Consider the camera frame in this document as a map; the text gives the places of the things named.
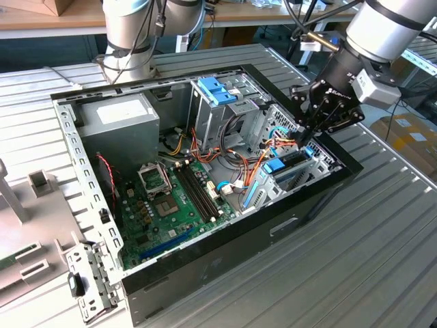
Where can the blue expansion slot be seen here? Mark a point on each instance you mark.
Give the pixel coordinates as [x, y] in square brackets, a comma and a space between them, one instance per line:
[167, 243]

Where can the CPU socket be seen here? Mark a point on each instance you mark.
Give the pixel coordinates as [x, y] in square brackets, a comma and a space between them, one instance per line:
[165, 206]

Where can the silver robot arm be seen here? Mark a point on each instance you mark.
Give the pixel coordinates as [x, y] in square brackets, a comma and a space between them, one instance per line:
[385, 24]

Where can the black plastic latch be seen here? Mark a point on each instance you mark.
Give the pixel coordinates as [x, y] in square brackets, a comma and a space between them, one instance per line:
[75, 285]

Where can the blue plastic drive latch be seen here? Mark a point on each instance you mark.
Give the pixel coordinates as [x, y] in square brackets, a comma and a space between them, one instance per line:
[213, 90]

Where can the thin locking lever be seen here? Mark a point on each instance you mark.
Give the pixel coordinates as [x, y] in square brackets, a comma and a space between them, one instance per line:
[166, 179]

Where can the hard disk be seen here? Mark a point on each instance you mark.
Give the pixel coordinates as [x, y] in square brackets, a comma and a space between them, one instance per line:
[274, 165]

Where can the grey power supply unit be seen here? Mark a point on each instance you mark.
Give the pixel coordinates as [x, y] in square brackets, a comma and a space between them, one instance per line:
[116, 136]

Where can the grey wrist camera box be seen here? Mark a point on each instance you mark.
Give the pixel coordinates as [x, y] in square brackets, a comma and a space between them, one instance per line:
[375, 90]

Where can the metal slat table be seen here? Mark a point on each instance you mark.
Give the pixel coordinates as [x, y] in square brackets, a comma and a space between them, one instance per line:
[421, 56]

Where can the black open PC case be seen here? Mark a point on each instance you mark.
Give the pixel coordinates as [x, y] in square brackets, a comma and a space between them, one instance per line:
[239, 253]

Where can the black case fan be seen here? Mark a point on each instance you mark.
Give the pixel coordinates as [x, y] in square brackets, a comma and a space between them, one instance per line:
[104, 184]

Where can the grey metal disk bay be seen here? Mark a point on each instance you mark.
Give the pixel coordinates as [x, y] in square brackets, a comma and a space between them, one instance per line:
[269, 194]

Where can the grey parts rack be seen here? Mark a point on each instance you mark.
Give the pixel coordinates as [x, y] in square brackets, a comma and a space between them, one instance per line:
[37, 218]

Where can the green motherboard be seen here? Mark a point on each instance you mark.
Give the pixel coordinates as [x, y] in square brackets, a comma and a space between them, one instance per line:
[191, 218]

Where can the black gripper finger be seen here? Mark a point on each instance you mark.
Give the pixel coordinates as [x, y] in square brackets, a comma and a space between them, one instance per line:
[300, 102]
[341, 124]

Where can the long wooden desk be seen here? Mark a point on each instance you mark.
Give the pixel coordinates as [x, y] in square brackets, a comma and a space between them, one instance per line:
[68, 20]

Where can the black RAM slot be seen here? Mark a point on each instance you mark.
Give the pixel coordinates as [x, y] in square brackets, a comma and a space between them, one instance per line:
[191, 191]
[195, 191]
[200, 191]
[205, 191]

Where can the small cardboard box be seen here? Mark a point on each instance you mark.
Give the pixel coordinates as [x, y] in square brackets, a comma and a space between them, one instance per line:
[58, 5]

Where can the green RAM stick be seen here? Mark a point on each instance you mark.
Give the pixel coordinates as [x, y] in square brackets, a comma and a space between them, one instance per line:
[13, 261]

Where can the grey metal drive cage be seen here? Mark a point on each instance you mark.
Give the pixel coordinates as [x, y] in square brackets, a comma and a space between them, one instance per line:
[210, 119]

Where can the large labelled cardboard box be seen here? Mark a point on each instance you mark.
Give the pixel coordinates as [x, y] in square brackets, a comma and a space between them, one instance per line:
[409, 147]

